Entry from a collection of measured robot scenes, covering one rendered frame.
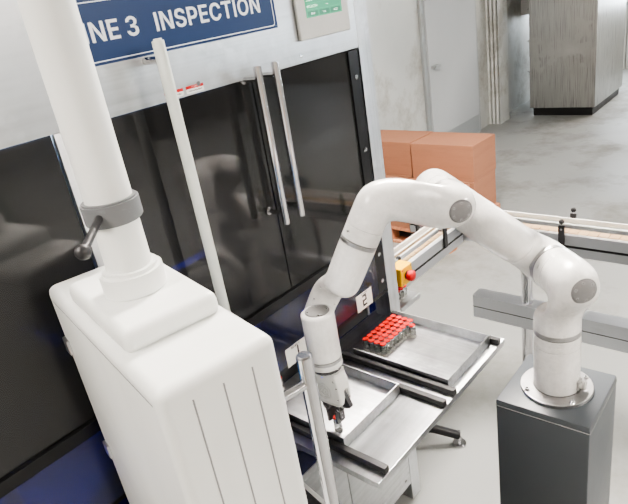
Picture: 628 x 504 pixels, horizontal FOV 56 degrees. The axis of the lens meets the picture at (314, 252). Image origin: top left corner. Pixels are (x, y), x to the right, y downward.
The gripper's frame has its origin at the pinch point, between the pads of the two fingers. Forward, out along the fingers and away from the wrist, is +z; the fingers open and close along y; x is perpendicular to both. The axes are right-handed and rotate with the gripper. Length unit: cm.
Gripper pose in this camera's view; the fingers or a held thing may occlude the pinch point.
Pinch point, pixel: (335, 413)
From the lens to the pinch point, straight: 162.0
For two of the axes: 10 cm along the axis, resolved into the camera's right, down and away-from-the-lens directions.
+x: 6.4, -4.0, 6.6
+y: 7.5, 1.4, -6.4
